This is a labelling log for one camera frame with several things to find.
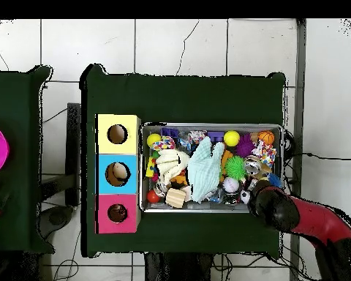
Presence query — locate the cream cloth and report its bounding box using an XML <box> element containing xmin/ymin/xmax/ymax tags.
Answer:
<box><xmin>155</xmin><ymin>149</ymin><xmax>190</xmax><ymax>186</ymax></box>

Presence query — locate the mint green cloth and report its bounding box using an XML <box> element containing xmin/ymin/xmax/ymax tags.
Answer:
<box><xmin>186</xmin><ymin>135</ymin><xmax>225</xmax><ymax>204</ymax></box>

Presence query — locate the green spiky puffer toy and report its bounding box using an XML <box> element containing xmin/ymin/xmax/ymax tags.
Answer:
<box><xmin>224</xmin><ymin>155</ymin><xmax>247</xmax><ymax>180</ymax></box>

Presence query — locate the wooden box with three holes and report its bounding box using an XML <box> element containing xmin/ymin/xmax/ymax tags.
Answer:
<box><xmin>94</xmin><ymin>113</ymin><xmax>142</xmax><ymax>234</ymax></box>

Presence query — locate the clear mesh bin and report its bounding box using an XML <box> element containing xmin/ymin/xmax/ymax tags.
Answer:
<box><xmin>139</xmin><ymin>122</ymin><xmax>284</xmax><ymax>214</ymax></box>

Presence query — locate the polka dot cloth toy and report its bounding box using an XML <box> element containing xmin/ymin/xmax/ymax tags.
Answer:
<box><xmin>251</xmin><ymin>139</ymin><xmax>278</xmax><ymax>168</ymax></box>
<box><xmin>151</xmin><ymin>135</ymin><xmax>176</xmax><ymax>151</ymax></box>

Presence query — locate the yellow ball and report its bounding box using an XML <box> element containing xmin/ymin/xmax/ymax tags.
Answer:
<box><xmin>223</xmin><ymin>130</ymin><xmax>241</xmax><ymax>147</ymax></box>
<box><xmin>146</xmin><ymin>132</ymin><xmax>162</xmax><ymax>148</ymax></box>

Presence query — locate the striped wooden block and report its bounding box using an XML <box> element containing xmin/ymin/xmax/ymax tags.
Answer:
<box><xmin>165</xmin><ymin>187</ymin><xmax>187</xmax><ymax>209</ymax></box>

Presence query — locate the red ball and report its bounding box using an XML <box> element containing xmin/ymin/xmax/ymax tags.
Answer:
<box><xmin>146</xmin><ymin>189</ymin><xmax>161</xmax><ymax>204</ymax></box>

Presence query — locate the dark green table cloth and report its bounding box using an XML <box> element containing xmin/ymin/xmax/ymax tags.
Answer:
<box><xmin>80</xmin><ymin>64</ymin><xmax>287</xmax><ymax>258</ymax></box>
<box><xmin>0</xmin><ymin>65</ymin><xmax>55</xmax><ymax>254</ymax></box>

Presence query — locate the white toy baseball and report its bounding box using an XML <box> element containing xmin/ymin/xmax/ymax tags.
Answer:
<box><xmin>222</xmin><ymin>176</ymin><xmax>241</xmax><ymax>193</ymax></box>

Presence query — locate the purple spiky ball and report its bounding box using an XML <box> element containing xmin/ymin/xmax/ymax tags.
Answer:
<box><xmin>234</xmin><ymin>133</ymin><xmax>257</xmax><ymax>159</ymax></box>

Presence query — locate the orange toy basketball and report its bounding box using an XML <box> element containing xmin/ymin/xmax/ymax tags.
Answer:
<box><xmin>257</xmin><ymin>130</ymin><xmax>276</xmax><ymax>146</ymax></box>

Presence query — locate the blue spiky puffer toy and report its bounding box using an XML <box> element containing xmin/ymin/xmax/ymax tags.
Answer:
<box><xmin>267</xmin><ymin>173</ymin><xmax>282</xmax><ymax>188</ymax></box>

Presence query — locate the black power cable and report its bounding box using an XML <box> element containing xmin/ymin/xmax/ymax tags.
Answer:
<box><xmin>283</xmin><ymin>151</ymin><xmax>351</xmax><ymax>161</ymax></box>

